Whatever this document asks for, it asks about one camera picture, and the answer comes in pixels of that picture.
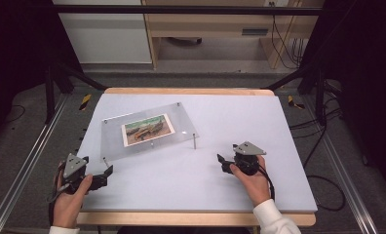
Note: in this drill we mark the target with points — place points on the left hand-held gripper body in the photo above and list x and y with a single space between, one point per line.
72 164

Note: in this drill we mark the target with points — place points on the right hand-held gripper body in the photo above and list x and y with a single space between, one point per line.
248 161

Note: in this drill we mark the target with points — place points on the clear acrylic photo frame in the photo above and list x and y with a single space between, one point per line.
113 143

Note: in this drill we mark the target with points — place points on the boat painting print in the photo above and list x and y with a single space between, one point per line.
147 130

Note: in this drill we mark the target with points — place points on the person's right hand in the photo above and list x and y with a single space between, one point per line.
256 188

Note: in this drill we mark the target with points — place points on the person's left hand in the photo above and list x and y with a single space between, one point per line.
67 206

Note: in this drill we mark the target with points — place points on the white foam board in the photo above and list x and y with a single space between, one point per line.
213 117

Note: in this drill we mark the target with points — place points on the yellow clamp left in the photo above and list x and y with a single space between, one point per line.
85 101

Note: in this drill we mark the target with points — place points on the yellow clamp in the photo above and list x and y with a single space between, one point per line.
85 101
291 101

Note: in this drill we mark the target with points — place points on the black metal stand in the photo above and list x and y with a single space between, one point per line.
49 94
319 94

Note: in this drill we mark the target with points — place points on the yellow clamp right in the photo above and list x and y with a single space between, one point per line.
291 101

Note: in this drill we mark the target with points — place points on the wooden table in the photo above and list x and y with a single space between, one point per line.
187 91

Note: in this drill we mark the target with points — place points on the black curtain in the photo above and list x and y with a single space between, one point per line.
366 81
15 48

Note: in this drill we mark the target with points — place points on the grey desk label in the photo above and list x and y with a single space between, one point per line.
254 31

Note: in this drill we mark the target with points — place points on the white cabinet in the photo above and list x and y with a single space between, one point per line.
106 39

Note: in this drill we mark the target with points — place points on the wooden desk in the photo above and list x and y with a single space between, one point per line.
213 22

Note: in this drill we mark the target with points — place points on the black metal crossbar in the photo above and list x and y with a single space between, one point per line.
181 10

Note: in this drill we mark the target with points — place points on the aluminium floor rail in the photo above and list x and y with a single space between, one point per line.
340 172
25 162

